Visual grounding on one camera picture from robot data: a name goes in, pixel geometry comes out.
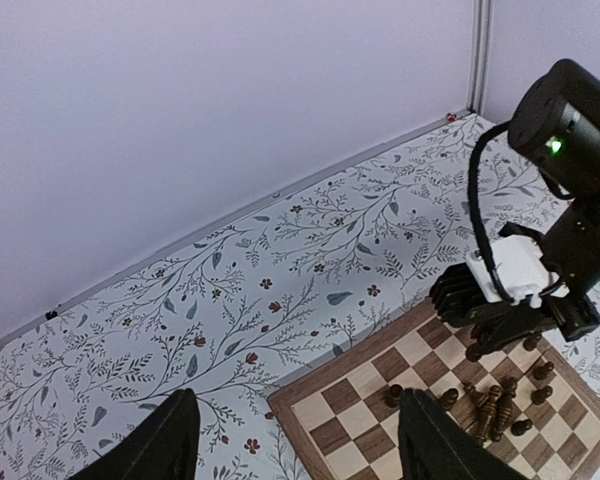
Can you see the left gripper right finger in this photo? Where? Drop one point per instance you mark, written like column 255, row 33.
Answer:
column 433, row 446

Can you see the right aluminium frame post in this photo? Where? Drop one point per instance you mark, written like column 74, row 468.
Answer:
column 480, row 49

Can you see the floral patterned table mat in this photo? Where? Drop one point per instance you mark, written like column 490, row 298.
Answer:
column 244, row 312

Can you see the fallen dark chess piece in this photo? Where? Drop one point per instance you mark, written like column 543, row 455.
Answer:
column 504, row 411

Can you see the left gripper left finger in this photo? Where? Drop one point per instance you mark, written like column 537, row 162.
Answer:
column 164, row 446

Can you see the dark pawn placed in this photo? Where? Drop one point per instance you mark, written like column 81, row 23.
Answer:
column 531, row 343
column 543, row 371

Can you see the wooden chess board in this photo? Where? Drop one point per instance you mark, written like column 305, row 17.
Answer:
column 525, row 404

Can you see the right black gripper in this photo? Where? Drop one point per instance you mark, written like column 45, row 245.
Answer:
column 572, row 247

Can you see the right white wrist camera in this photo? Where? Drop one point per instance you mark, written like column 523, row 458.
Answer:
column 465, row 294

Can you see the fallen brown chess piece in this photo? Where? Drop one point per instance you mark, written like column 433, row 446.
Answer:
column 486, row 413

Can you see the dark standing chess piece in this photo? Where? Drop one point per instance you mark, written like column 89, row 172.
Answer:
column 520, row 427
column 392, row 396
column 539, row 396
column 449, row 398

